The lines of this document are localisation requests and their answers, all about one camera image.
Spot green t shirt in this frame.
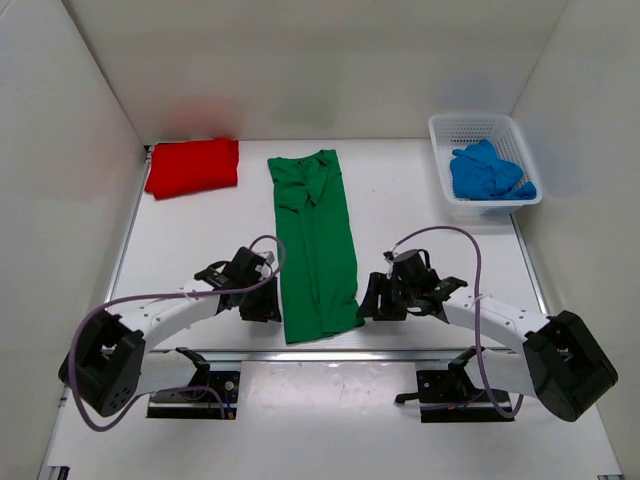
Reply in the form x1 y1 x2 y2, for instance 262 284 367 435
267 150 365 345

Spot aluminium rail front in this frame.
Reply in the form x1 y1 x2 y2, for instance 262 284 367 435
89 347 566 364

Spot aluminium rail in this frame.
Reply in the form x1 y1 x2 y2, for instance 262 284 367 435
91 144 154 308
89 347 566 364

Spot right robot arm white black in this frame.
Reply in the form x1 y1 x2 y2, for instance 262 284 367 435
357 249 619 422

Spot blue t shirt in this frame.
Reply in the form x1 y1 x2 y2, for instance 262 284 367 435
449 139 537 201

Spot white plastic basket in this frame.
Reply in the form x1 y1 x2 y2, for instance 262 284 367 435
428 114 543 221

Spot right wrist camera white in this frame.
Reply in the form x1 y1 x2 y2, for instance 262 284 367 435
383 251 397 263

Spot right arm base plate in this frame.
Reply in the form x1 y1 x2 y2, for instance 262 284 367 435
394 347 513 423

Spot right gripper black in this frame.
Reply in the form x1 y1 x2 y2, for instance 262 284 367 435
357 272 419 321

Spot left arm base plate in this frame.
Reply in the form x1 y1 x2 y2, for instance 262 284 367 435
146 362 241 421

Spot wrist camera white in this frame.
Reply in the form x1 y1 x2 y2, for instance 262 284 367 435
258 251 275 267
383 251 397 263

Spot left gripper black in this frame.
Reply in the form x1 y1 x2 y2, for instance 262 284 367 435
239 272 282 322

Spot folded red t shirt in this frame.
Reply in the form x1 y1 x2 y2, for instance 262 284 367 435
144 138 239 200

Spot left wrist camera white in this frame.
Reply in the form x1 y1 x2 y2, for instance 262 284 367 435
258 251 275 267

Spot aluminium rail left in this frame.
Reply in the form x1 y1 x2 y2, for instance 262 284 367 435
91 144 154 308

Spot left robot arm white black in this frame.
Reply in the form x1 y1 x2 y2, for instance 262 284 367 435
58 247 281 417

